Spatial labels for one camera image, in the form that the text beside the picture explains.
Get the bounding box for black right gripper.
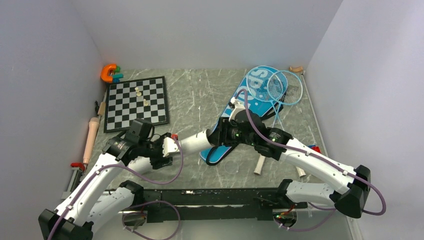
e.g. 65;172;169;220
207;116;257;147

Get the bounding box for white shuttlecock tube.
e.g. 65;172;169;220
179;129;213;157

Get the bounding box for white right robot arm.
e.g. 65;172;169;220
206;110;371;219

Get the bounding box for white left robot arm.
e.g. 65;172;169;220
38;119;181;240

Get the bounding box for blue badminton racket left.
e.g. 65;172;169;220
245;65;286;176

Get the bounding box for blue badminton racket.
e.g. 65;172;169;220
245;65;286;176
266;70;307;179

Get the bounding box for blue badminton racket right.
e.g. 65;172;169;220
266;70;307;179

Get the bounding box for black white chessboard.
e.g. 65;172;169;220
103;76;170;133

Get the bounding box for blue racket cover bag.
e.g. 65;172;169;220
199;65;278;166

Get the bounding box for red grey clamp tool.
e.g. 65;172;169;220
60;162;86;200

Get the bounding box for teal toy block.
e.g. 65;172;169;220
111;65;124;83

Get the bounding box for orange horseshoe magnet toy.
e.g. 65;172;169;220
100;63;118;84

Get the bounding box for red blue toy blocks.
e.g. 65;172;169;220
308;145;321;153

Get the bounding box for tan curved wooden piece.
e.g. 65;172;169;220
289;66;304;73

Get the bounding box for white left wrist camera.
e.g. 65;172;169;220
162;137;181;158

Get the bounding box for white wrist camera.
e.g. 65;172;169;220
162;137;181;158
229;97;246;120

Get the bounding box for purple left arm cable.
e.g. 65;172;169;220
47;139;185;240

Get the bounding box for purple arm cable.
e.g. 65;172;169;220
231;88;388;233
47;139;185;240

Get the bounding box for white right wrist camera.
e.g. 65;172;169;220
229;97;246;120

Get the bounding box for wooden handle tool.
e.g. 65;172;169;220
95;101;106;117

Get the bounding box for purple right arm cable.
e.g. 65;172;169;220
231;88;388;233

